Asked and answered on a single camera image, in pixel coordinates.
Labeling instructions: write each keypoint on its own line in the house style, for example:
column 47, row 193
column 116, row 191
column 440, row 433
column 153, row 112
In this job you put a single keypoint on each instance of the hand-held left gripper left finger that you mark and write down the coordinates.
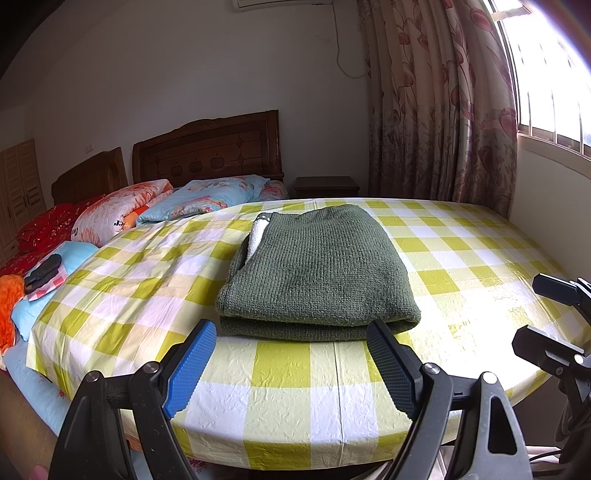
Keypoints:
column 189, row 369

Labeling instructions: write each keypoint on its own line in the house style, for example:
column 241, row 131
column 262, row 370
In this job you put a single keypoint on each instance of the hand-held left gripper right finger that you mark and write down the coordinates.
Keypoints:
column 392, row 369

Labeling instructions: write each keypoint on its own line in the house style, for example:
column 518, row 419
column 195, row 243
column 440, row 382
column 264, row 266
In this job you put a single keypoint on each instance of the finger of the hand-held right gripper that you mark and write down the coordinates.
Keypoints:
column 545, row 353
column 561, row 288

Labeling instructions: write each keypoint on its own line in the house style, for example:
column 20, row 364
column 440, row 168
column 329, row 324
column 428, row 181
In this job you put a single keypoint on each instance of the green knitted sweater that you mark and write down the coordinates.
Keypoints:
column 318, row 267

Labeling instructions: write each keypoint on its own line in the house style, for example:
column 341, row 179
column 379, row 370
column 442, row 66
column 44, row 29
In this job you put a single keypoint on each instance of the yellow white checkered tablecloth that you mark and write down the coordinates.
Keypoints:
column 286, row 383

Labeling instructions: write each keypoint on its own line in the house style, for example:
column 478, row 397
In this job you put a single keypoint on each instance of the pink checkered cloth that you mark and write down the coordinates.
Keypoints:
column 53, row 286

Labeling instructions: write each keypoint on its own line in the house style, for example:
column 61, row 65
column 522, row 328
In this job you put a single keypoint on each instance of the folded blue floral quilt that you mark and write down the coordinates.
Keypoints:
column 203, row 198

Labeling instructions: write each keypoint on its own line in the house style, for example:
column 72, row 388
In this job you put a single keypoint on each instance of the pink orange floral pillow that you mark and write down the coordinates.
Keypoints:
column 115, row 212

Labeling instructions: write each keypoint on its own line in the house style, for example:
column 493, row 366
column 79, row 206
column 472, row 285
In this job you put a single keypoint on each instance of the black small item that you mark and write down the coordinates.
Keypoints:
column 44, row 272

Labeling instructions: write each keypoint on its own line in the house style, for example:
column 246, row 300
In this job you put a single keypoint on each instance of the orange cloth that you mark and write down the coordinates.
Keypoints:
column 10, row 314

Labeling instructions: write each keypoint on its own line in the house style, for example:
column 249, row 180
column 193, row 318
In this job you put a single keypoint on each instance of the dark wooden nightstand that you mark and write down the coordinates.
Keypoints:
column 328, row 187

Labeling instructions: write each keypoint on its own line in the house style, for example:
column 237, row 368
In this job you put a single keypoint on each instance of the red floral blanket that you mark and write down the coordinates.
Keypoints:
column 51, row 226

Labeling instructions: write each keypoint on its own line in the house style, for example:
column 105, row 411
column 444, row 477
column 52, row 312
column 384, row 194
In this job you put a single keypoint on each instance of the small wooden headboard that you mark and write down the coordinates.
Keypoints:
column 92, row 175

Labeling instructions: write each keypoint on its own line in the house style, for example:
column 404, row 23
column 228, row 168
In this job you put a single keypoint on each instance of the pink floral curtain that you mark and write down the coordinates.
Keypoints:
column 429, row 115

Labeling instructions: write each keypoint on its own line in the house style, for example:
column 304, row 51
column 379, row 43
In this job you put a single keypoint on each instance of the barred window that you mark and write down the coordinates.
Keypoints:
column 549, row 69

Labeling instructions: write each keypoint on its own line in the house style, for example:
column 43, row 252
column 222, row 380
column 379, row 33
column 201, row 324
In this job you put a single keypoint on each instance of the large carved wooden headboard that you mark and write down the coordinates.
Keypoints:
column 207, row 147

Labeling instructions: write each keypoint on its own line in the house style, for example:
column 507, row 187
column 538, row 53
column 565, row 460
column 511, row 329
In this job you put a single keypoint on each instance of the beige louvred wardrobe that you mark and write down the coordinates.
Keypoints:
column 21, row 194

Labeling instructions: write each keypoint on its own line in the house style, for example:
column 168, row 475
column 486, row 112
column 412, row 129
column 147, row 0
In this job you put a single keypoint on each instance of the white air conditioner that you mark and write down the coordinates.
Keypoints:
column 281, row 2

